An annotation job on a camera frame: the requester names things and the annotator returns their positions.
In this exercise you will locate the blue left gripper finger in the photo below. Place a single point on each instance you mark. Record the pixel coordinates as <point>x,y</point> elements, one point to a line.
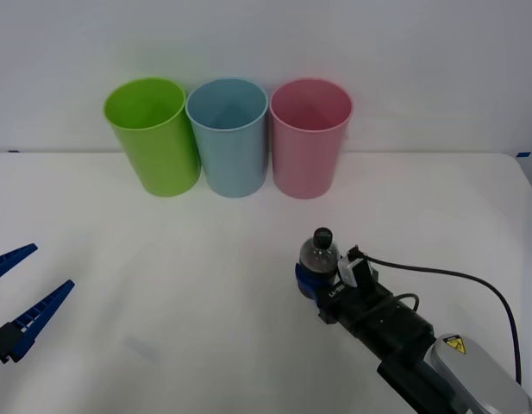
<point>39,312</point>
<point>9,260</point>

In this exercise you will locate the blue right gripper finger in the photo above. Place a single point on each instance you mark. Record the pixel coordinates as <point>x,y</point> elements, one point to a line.
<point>308,284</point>
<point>336,277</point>

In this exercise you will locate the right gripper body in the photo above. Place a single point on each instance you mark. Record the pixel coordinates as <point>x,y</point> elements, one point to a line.
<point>356,304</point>

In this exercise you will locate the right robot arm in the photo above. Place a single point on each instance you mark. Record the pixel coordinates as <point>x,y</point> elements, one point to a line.
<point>421,349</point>

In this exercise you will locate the pink plastic bin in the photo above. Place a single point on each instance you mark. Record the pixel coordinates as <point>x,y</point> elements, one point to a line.
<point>306,166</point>

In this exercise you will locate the pale blue plastic bin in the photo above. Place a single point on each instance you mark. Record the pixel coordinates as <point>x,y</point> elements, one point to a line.
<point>233,164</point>

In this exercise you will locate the green plastic bin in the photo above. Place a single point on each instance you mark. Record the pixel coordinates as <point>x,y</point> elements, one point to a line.
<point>162,159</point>

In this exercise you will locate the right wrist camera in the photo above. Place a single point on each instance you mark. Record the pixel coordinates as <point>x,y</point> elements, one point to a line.
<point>355,271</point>

